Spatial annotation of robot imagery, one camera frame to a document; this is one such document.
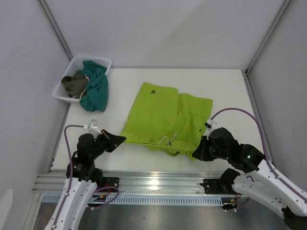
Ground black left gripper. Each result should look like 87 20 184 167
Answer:
90 129 126 160

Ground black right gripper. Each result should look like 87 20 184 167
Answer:
193 136 230 161

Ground lime green shorts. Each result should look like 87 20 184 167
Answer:
121 82 213 160

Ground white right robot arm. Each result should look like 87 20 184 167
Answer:
192 127 307 230

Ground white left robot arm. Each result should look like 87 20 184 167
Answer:
45 129 126 230

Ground teal shorts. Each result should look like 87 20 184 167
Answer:
79 60 109 112

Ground olive brown shorts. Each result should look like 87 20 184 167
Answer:
61 71 90 99

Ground white plastic basket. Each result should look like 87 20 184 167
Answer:
53 54 112 103

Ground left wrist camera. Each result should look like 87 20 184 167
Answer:
83 119 102 138

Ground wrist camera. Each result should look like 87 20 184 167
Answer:
205 118 217 131
83 119 102 138

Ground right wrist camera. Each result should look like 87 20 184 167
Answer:
205 118 217 131

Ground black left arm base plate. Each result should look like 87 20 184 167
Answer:
103 177 119 193

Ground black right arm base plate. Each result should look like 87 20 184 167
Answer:
200 179 236 195

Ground aluminium mounting rail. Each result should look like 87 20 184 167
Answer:
32 170 222 196

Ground slotted grey cable duct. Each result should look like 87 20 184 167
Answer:
42 194 223 206

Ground right aluminium corner post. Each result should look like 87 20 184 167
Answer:
244 0 295 75

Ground aluminium corner post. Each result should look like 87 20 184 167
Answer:
37 0 73 60
244 0 295 75

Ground left aluminium corner post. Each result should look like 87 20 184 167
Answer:
37 0 73 60

